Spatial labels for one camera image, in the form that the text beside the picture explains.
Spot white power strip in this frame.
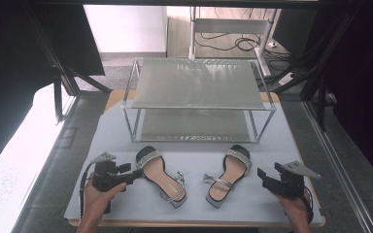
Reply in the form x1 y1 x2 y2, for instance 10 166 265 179
277 72 298 87

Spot wooden table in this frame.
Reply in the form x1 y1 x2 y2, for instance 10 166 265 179
67 88 326 228

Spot black curtain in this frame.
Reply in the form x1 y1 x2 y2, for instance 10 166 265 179
0 0 106 181
304 0 373 192

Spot white metal stand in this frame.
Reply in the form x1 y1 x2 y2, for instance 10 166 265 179
188 6 282 78

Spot black metal frame strut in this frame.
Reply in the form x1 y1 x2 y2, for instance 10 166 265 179
271 0 365 132
25 0 113 124

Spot black floor cables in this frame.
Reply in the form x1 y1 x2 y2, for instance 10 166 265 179
194 30 294 63

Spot white wall panel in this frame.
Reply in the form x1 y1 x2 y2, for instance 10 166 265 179
83 4 169 54

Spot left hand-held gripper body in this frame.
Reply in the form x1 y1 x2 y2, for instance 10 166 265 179
90 151 134 193

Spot pale blue table mat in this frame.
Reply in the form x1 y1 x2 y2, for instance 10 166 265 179
63 96 325 226

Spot aluminium rail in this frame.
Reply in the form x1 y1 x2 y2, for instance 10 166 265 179
302 100 373 233

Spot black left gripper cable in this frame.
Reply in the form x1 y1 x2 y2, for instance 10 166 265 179
78 162 95 221

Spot black rhinestone strap heeled sandal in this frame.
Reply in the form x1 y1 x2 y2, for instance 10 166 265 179
202 144 254 210
135 145 188 210

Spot person's right hand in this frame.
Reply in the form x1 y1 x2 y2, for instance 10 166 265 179
273 192 313 225

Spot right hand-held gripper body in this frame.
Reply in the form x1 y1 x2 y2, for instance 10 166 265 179
271 160 322 199

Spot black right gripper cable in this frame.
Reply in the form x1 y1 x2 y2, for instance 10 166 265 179
300 184 315 225

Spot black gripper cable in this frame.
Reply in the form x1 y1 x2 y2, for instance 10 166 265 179
78 162 95 221
300 184 315 225

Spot person's left hand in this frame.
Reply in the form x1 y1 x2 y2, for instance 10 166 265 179
83 176 128 220

